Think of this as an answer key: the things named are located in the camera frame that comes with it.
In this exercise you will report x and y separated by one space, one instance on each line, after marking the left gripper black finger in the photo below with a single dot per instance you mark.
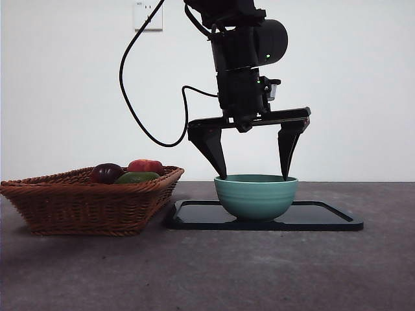
209 145
288 142

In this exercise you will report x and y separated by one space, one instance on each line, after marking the teal ribbed bowl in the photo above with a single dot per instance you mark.
256 201

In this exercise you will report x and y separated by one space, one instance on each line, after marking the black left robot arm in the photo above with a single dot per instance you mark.
240 39

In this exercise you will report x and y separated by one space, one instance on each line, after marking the red apple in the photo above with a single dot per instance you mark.
146 166

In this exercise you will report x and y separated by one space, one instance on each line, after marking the dark rectangular tray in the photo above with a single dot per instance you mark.
197 215

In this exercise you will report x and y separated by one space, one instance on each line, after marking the green avocado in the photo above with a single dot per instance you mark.
137 177

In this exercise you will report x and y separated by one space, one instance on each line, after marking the dark purple round fruit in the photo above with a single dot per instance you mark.
106 171

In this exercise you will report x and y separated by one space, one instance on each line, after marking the brown wicker basket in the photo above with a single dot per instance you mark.
81 210

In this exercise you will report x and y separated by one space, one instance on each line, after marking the left wrist grey camera box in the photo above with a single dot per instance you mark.
273 90

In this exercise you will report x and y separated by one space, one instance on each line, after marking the white wall socket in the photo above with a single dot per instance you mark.
155 19

